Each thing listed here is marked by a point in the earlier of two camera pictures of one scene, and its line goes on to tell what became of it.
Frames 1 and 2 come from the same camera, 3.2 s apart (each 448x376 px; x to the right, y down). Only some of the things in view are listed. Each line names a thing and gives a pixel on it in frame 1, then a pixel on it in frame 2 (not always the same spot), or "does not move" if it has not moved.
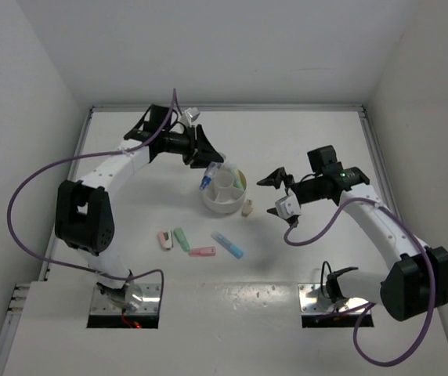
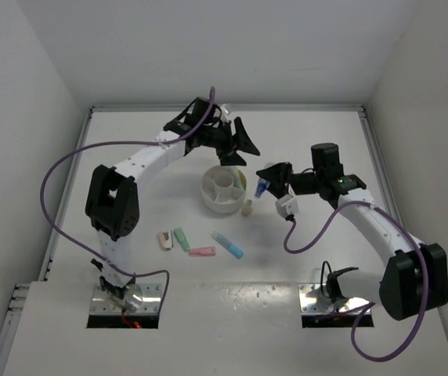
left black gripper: [204, 154] -> [239, 141]
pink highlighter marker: [202, 251] does not move
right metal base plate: [312, 301] does not move
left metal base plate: [144, 298] does not move
